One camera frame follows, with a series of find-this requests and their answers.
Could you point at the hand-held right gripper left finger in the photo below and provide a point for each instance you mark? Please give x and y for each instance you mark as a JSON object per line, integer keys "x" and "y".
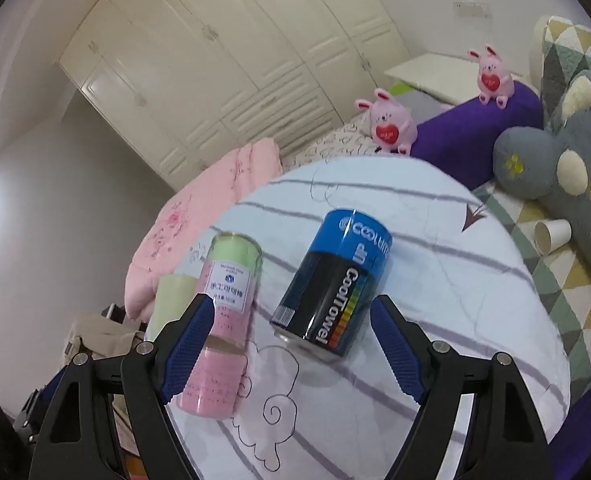
{"x": 188, "y": 352}

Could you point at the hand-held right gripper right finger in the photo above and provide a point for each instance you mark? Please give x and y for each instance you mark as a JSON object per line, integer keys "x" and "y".
{"x": 398, "y": 355}

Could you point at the blue and black canister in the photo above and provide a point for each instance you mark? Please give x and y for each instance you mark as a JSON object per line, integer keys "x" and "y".
{"x": 325, "y": 280}

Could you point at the white paper cup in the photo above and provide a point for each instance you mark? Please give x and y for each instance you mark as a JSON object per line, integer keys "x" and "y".
{"x": 553, "y": 236}

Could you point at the light green container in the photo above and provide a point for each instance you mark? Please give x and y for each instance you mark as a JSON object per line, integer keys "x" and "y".
{"x": 173, "y": 300}

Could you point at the pink and green clear canister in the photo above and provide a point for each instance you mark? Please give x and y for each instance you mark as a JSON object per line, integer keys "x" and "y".
{"x": 228, "y": 280}

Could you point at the beige cloth bag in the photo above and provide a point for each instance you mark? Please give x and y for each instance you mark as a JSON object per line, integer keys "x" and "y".
{"x": 100, "y": 337}

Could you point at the white striped blanket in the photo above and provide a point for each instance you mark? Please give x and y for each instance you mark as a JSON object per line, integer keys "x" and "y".
{"x": 425, "y": 270}

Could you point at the pink floral quilt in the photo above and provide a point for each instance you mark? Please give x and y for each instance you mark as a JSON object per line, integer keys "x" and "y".
{"x": 195, "y": 210}

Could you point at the green patchwork quilt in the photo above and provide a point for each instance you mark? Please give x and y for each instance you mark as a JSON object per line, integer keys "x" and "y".
{"x": 565, "y": 285}

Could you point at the purple bed sheet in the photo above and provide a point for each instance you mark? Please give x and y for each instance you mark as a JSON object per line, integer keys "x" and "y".
{"x": 585, "y": 430}

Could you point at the heart patterned bed sheet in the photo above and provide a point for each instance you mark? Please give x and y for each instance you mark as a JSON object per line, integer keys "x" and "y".
{"x": 335, "y": 142}

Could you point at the purple bolster pillow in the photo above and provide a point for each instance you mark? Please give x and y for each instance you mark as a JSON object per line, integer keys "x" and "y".
{"x": 465, "y": 135}

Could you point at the pink bunny plush toy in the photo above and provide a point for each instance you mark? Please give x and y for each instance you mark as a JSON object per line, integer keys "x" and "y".
{"x": 493, "y": 80}
{"x": 390, "y": 122}

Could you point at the grey plush toy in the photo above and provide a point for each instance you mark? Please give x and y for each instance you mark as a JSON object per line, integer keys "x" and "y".
{"x": 570, "y": 170}

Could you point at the white folding board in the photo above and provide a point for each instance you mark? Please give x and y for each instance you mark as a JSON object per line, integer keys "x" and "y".
{"x": 440, "y": 72}

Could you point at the cream wardrobe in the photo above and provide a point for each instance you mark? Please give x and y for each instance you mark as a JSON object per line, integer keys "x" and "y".
{"x": 215, "y": 60}

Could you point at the triangle patterned pillow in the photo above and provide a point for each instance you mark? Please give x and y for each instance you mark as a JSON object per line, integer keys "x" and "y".
{"x": 570, "y": 55}

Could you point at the white wall outlet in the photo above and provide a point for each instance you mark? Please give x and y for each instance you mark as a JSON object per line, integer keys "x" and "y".
{"x": 470, "y": 9}

